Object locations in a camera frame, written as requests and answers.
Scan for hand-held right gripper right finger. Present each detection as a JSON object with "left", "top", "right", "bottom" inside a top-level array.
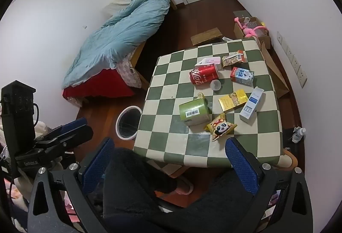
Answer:
[{"left": 225, "top": 137, "right": 314, "bottom": 233}]

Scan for white and blue box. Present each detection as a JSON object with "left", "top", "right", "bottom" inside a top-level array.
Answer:
[{"left": 239, "top": 86, "right": 265, "bottom": 124}]

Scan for red soda can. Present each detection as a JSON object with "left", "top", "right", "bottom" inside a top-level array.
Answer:
[{"left": 189, "top": 63, "right": 220, "bottom": 88}]

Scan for pink and white box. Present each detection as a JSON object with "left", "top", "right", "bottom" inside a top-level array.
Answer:
[{"left": 194, "top": 56, "right": 222, "bottom": 70}]

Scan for light blue duvet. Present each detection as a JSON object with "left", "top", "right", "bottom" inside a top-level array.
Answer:
[{"left": 61, "top": 0, "right": 171, "bottom": 89}]

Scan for open cardboard box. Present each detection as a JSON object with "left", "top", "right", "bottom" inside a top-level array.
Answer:
[{"left": 233, "top": 10, "right": 271, "bottom": 49}]

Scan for person's dark trousers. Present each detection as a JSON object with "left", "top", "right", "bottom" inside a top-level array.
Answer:
[{"left": 102, "top": 147, "right": 268, "bottom": 233}]

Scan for yellow cardboard box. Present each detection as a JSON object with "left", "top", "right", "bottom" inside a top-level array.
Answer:
[{"left": 218, "top": 89, "right": 249, "bottom": 113}]

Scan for pink plush toy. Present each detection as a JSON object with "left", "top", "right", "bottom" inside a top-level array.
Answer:
[{"left": 234, "top": 17, "right": 268, "bottom": 37}]

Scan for orange nut snack packet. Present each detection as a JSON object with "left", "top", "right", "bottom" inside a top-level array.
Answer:
[{"left": 222, "top": 50, "right": 247, "bottom": 68}]

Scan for red bed sheet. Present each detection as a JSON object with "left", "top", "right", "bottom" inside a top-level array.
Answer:
[{"left": 63, "top": 68, "right": 135, "bottom": 101}]

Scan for yellow panda snack packet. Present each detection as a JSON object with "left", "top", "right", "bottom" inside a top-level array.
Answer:
[{"left": 204, "top": 113, "right": 238, "bottom": 142}]

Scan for green checkered table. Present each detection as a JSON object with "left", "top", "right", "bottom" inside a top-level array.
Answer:
[{"left": 133, "top": 37, "right": 298, "bottom": 178}]

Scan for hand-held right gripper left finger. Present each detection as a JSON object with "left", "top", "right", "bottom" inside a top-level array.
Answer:
[{"left": 27, "top": 137, "right": 115, "bottom": 233}]

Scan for white rimmed trash bin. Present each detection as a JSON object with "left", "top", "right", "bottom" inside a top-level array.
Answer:
[{"left": 115, "top": 105, "right": 142, "bottom": 140}]

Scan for small clear bottle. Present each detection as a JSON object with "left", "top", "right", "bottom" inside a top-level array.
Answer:
[{"left": 291, "top": 126, "right": 307, "bottom": 144}]

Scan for clear plastic packaging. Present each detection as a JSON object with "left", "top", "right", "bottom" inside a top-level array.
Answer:
[{"left": 244, "top": 18, "right": 258, "bottom": 30}]

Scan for blue milk carton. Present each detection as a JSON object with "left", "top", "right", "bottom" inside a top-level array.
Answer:
[{"left": 230, "top": 67, "right": 255, "bottom": 87}]

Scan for pink slipper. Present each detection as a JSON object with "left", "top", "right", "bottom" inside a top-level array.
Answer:
[{"left": 171, "top": 177, "right": 194, "bottom": 194}]

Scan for black cable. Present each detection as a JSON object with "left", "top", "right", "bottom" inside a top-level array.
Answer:
[{"left": 33, "top": 103, "right": 40, "bottom": 126}]

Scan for brown doormat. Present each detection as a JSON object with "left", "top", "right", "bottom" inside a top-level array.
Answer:
[{"left": 190, "top": 27, "right": 223, "bottom": 46}]

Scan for bed with blue duvet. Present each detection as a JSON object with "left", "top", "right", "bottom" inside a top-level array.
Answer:
[{"left": 63, "top": 0, "right": 178, "bottom": 105}]

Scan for green cylindrical can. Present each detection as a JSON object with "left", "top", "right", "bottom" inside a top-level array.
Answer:
[{"left": 178, "top": 93, "right": 211, "bottom": 126}]

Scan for pink checkered sheet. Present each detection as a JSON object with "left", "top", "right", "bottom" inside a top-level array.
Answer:
[{"left": 112, "top": 58, "right": 142, "bottom": 89}]

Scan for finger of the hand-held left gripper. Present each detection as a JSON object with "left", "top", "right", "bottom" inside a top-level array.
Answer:
[
  {"left": 36, "top": 117, "right": 88, "bottom": 140},
  {"left": 36, "top": 126, "right": 93, "bottom": 154}
]

